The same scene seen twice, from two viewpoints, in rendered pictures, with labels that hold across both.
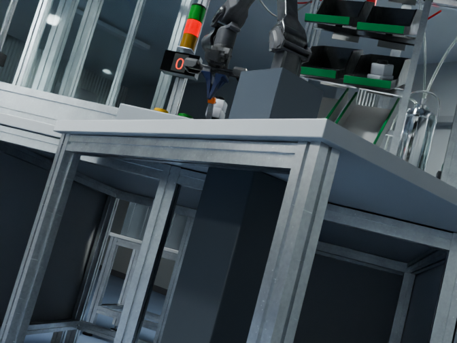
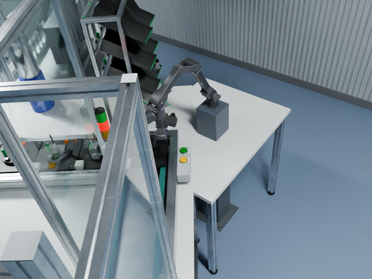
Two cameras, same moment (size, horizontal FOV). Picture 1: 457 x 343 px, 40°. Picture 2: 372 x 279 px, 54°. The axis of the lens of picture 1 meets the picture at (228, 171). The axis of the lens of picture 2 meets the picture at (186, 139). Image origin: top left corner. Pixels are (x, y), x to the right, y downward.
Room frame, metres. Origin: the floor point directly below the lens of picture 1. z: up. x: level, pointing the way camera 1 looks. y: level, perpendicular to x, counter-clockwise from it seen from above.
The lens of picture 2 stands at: (1.83, 1.55, 2.38)
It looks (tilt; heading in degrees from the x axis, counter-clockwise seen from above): 43 degrees down; 261
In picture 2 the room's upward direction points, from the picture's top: 6 degrees counter-clockwise
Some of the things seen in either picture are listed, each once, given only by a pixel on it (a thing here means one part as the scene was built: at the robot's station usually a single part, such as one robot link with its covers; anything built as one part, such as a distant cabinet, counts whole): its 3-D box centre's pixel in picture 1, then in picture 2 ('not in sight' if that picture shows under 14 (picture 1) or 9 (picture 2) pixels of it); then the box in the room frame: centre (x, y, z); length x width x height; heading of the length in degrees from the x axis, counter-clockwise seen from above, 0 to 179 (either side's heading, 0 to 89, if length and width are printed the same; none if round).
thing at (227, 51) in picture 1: (218, 54); (170, 119); (1.66, 0.11, 1.17); 0.07 x 0.07 x 0.06; 75
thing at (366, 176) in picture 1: (273, 177); (206, 129); (1.42, -0.10, 0.84); 0.90 x 0.70 x 0.03; 39
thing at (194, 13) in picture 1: (196, 15); (100, 115); (1.99, 0.24, 1.39); 0.05 x 0.05 x 0.05
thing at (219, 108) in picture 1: (217, 109); not in sight; (1.84, 0.08, 1.06); 0.08 x 0.04 x 0.07; 167
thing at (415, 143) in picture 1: (415, 135); not in sight; (2.46, -0.69, 1.32); 0.14 x 0.14 x 0.38
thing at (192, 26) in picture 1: (192, 28); (103, 124); (1.99, 0.24, 1.34); 0.05 x 0.05 x 0.05
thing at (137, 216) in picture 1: (179, 231); not in sight; (3.96, 0.19, 0.73); 0.62 x 0.42 x 0.23; 76
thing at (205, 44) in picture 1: (220, 30); (152, 110); (1.75, 0.13, 1.27); 0.12 x 0.08 x 0.11; 28
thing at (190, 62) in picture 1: (219, 60); (160, 121); (1.72, 0.11, 1.17); 0.19 x 0.06 x 0.08; 76
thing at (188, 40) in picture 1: (188, 43); (106, 132); (1.99, 0.24, 1.29); 0.05 x 0.05 x 0.05
